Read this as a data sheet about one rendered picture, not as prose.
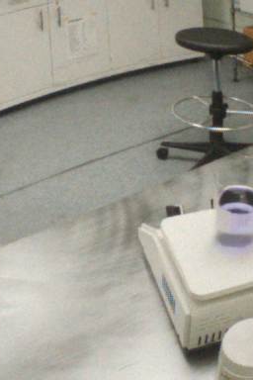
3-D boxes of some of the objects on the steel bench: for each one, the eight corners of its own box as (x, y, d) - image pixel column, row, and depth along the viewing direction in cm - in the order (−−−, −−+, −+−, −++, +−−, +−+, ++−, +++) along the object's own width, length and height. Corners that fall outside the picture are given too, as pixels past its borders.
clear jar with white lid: (222, 362, 44) (233, 312, 40) (276, 370, 42) (294, 321, 37) (202, 405, 39) (210, 360, 35) (260, 416, 37) (279, 372, 33)
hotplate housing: (137, 242, 62) (134, 186, 57) (235, 223, 64) (239, 168, 59) (188, 372, 43) (194, 324, 39) (300, 335, 45) (319, 283, 41)
